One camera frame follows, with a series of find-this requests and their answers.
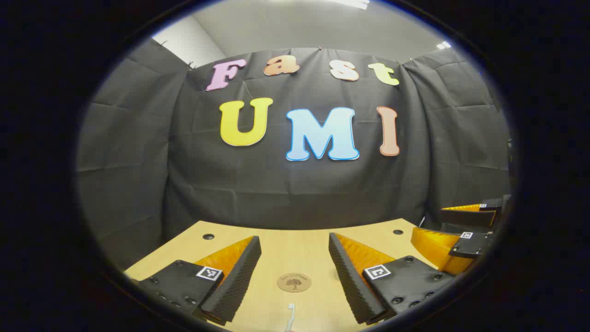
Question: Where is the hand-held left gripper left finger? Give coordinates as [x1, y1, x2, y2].
[131, 235, 262, 326]

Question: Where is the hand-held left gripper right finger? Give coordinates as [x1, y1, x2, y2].
[328, 232, 454, 325]

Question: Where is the round wooden coaster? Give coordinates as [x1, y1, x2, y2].
[277, 272, 312, 293]

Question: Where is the light wooden desktop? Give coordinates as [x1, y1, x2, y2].
[124, 219, 461, 332]

